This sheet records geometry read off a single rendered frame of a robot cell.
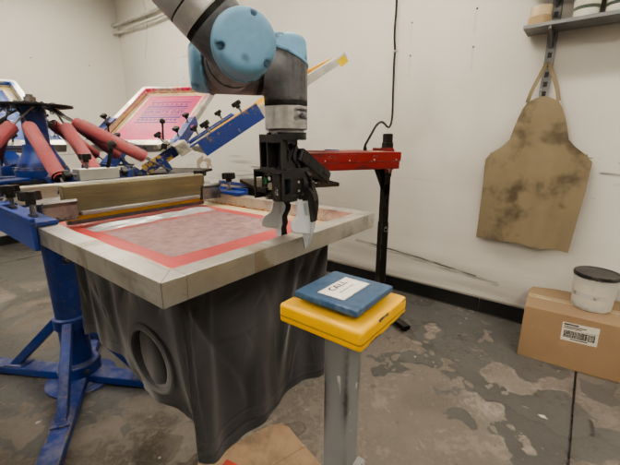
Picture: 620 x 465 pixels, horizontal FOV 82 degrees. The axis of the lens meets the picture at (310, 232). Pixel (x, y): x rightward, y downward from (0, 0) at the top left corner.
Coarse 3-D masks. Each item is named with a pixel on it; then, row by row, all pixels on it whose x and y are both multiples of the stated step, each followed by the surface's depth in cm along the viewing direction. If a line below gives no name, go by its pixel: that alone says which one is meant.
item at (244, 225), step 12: (192, 216) 102; (204, 216) 102; (216, 216) 102; (228, 216) 102; (240, 216) 102; (252, 216) 102; (204, 228) 88; (216, 228) 88; (228, 228) 88; (240, 228) 88; (252, 228) 88; (264, 228) 88; (288, 228) 88; (252, 240) 78; (264, 240) 78
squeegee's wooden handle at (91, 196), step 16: (176, 176) 109; (192, 176) 113; (64, 192) 86; (80, 192) 89; (96, 192) 92; (112, 192) 95; (128, 192) 98; (144, 192) 102; (160, 192) 105; (176, 192) 110; (192, 192) 114; (80, 208) 89; (96, 208) 92
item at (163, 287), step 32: (320, 224) 77; (352, 224) 82; (96, 256) 57; (128, 256) 56; (224, 256) 56; (256, 256) 59; (288, 256) 65; (128, 288) 52; (160, 288) 46; (192, 288) 50
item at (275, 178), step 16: (272, 144) 60; (288, 144) 61; (272, 160) 61; (288, 160) 62; (256, 176) 63; (272, 176) 60; (288, 176) 60; (304, 176) 64; (256, 192) 64; (272, 192) 61; (288, 192) 61; (304, 192) 64
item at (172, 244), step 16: (64, 224) 92; (80, 224) 92; (96, 224) 92; (144, 224) 92; (160, 224) 92; (176, 224) 92; (112, 240) 78; (128, 240) 78; (144, 240) 78; (160, 240) 78; (176, 240) 78; (192, 240) 78; (208, 240) 78; (224, 240) 78; (240, 240) 78; (160, 256) 67; (176, 256) 67; (192, 256) 67; (208, 256) 67
